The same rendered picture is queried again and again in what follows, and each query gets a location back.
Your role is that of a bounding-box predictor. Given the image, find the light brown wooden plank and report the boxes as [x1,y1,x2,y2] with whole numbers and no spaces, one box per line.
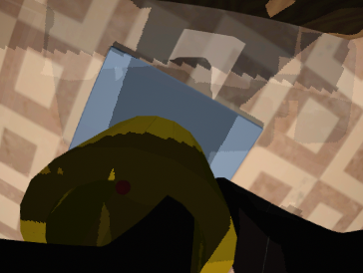
[159,0,363,40]

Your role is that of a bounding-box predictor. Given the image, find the red marble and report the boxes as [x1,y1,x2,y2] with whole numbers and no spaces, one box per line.
[116,180,132,194]

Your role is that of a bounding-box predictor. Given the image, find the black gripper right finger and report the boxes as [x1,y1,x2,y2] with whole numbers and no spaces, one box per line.
[216,177,363,273]

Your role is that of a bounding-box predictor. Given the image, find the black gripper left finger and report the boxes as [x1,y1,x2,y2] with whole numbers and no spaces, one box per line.
[0,196,194,273]

